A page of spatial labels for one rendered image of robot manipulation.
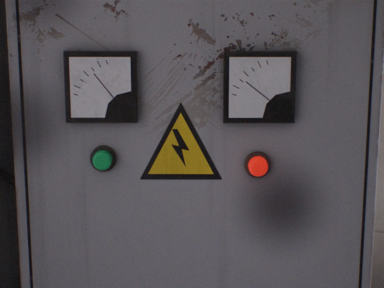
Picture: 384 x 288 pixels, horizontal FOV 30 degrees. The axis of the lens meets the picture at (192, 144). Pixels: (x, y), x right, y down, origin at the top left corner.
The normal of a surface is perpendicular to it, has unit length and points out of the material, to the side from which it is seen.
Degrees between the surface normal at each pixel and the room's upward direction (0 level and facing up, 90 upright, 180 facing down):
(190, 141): 90
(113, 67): 90
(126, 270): 90
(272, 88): 90
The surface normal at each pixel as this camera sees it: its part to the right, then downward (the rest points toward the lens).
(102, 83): 0.00, 0.22
